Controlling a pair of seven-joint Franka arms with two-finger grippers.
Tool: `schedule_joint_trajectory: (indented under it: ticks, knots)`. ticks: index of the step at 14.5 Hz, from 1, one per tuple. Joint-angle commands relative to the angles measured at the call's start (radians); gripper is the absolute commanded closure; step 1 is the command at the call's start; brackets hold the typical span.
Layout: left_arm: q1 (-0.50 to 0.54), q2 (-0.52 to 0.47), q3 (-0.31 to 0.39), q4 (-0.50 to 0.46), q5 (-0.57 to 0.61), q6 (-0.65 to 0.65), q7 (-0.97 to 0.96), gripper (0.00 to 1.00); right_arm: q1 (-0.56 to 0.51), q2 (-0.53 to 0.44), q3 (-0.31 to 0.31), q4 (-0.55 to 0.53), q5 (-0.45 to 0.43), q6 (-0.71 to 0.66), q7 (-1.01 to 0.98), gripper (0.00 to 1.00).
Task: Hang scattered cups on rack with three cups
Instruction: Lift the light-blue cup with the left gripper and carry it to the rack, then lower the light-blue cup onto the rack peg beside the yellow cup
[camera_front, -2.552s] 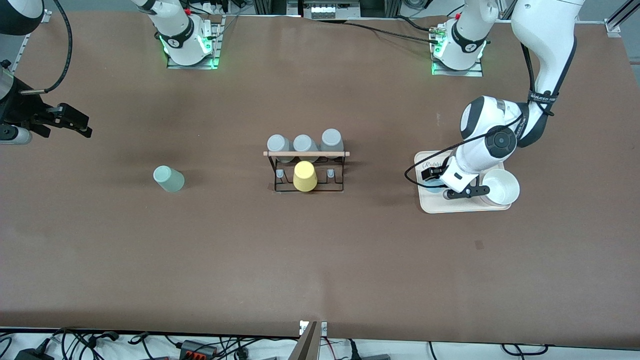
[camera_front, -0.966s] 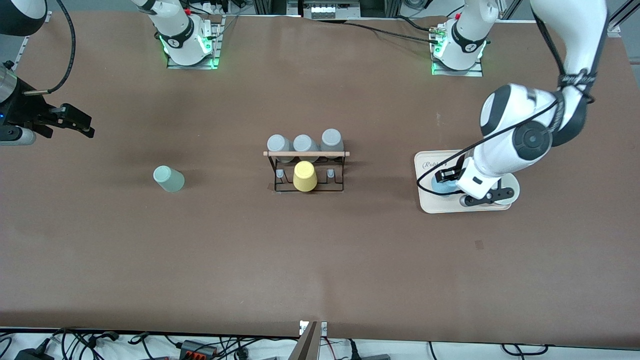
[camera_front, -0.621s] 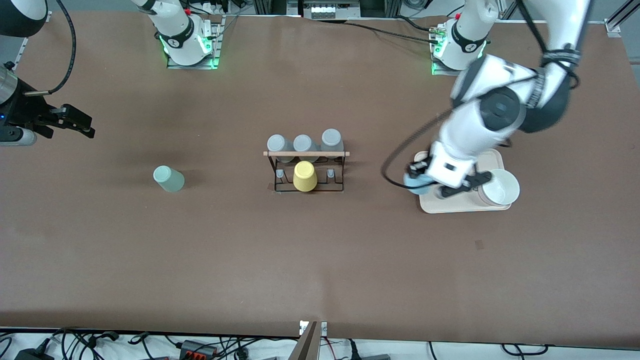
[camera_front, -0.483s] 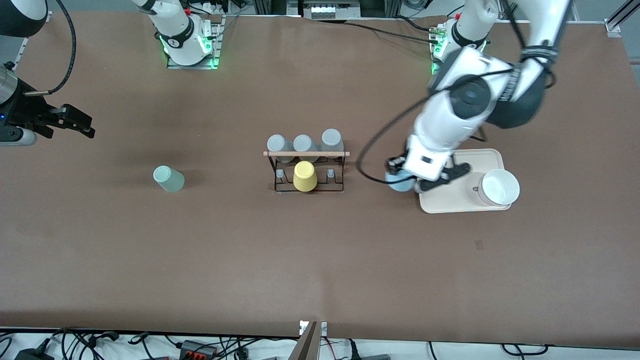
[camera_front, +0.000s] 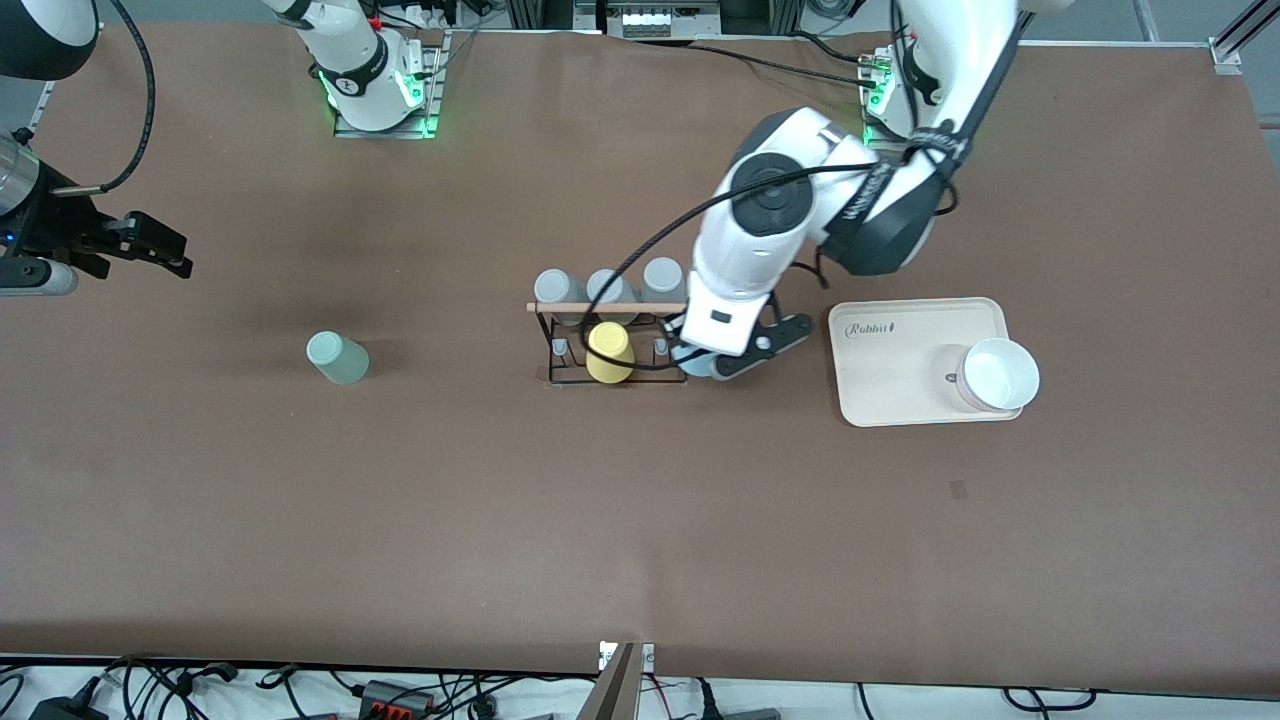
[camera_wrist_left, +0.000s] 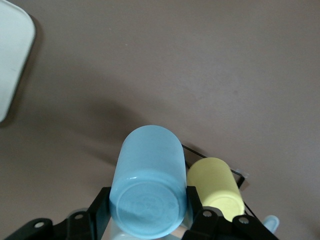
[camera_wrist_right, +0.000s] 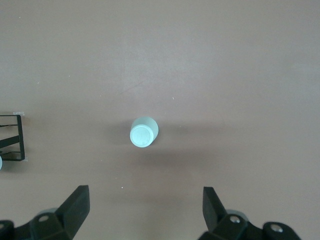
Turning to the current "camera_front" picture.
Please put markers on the aluminium table edge rail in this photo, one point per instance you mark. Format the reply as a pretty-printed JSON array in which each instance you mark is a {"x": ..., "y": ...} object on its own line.
[{"x": 40, "y": 105}]

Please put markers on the black power strip red switches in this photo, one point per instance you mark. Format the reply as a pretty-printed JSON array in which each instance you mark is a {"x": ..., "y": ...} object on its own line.
[{"x": 395, "y": 698}]

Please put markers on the black power adapter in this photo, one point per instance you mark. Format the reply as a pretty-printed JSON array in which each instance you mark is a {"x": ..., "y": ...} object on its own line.
[{"x": 65, "y": 710}]

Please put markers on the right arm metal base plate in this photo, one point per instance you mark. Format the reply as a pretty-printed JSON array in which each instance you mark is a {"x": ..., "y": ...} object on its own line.
[{"x": 430, "y": 90}]

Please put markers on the aluminium frame profile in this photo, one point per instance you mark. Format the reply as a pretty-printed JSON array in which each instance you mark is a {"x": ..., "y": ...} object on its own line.
[{"x": 1235, "y": 40}]

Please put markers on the light blue cup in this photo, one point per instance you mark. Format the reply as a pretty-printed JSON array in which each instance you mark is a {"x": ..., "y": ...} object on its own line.
[{"x": 695, "y": 363}]

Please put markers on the grey cup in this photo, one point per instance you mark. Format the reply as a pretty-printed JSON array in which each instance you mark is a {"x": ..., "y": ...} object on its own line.
[
  {"x": 556, "y": 287},
  {"x": 606, "y": 285},
  {"x": 662, "y": 277}
]

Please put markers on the beige tray with Rabbit print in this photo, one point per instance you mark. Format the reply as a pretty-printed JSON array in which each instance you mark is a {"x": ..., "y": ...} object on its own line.
[{"x": 900, "y": 370}]

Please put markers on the pale green cup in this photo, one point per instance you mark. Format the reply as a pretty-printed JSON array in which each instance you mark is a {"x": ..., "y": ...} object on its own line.
[{"x": 338, "y": 358}]

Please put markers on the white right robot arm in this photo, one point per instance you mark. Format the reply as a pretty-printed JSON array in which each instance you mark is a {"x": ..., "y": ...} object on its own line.
[{"x": 350, "y": 60}]

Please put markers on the white terminal block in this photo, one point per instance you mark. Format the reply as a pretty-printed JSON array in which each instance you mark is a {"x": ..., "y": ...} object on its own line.
[{"x": 655, "y": 22}]

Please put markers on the white bowl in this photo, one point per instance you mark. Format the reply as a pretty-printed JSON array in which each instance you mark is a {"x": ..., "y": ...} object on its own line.
[{"x": 1000, "y": 375}]

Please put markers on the yellow cup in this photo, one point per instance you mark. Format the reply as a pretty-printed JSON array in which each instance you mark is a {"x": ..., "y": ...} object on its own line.
[{"x": 610, "y": 355}]

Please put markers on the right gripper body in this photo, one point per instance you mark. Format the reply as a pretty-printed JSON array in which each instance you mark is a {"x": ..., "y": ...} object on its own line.
[{"x": 52, "y": 229}]

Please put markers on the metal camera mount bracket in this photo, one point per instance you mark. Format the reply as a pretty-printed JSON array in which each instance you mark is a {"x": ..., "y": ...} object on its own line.
[{"x": 620, "y": 685}]

